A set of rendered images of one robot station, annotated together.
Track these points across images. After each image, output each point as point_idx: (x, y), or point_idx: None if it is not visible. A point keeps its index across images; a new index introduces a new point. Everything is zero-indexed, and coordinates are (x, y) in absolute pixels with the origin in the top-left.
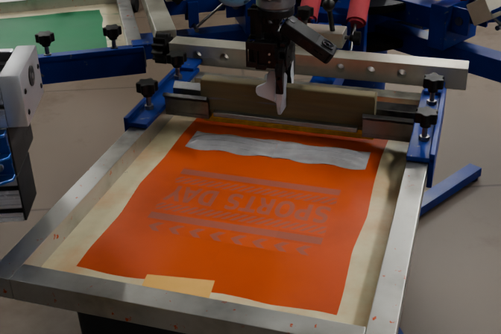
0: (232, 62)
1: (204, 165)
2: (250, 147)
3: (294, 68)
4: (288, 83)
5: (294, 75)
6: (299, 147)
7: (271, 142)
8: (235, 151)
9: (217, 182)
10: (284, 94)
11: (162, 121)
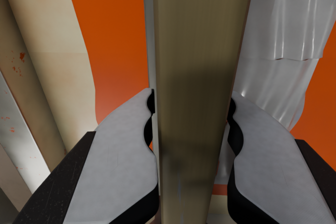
0: (3, 212)
1: (335, 154)
2: (282, 107)
3: (73, 166)
4: (180, 138)
5: (90, 133)
6: (284, 0)
7: (250, 75)
8: (290, 126)
9: None
10: (273, 129)
11: (209, 222)
